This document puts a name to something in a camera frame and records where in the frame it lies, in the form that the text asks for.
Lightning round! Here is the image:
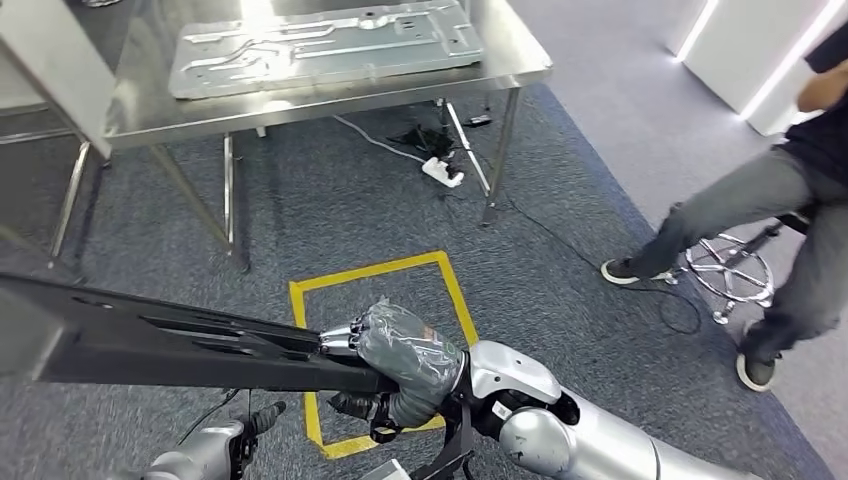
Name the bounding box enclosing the white power strip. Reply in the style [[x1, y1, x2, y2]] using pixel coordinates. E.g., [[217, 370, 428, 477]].
[[421, 153, 466, 189]]

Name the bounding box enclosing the yellow floor tape square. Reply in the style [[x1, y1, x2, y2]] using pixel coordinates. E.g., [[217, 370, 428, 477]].
[[289, 250, 480, 460]]

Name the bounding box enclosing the white lit display cabinet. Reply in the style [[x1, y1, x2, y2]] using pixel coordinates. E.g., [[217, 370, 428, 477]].
[[665, 0, 848, 138]]

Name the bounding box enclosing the stainless steel workbench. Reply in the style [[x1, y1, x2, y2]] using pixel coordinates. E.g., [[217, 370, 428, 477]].
[[102, 0, 554, 273]]

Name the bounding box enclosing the white power cable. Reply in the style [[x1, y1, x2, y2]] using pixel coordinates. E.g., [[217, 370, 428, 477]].
[[333, 114, 429, 166]]

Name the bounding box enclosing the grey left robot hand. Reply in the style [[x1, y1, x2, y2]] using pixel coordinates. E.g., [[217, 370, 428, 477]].
[[228, 400, 287, 480]]

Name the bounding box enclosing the person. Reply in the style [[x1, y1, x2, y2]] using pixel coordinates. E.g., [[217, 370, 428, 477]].
[[600, 23, 848, 393]]

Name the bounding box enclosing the long black slotted plastic part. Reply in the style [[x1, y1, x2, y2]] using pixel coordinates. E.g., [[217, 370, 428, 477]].
[[0, 272, 401, 393]]

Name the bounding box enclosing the chrome stool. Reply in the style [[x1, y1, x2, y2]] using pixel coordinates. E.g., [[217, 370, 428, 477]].
[[665, 205, 819, 326]]

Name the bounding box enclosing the black cable bundle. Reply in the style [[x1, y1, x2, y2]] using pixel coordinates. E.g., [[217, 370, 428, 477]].
[[387, 124, 458, 162]]

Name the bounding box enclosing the stamped grey metal panel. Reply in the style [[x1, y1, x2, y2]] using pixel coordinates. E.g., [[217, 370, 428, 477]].
[[167, 0, 485, 101]]

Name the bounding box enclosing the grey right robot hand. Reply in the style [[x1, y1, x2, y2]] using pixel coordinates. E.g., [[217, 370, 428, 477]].
[[319, 296, 465, 425]]

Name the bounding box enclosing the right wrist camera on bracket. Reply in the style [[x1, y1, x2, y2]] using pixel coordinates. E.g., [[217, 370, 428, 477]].
[[360, 396, 476, 480]]

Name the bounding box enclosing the thin black floor cable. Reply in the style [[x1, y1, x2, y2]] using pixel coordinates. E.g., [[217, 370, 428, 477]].
[[503, 197, 704, 337]]

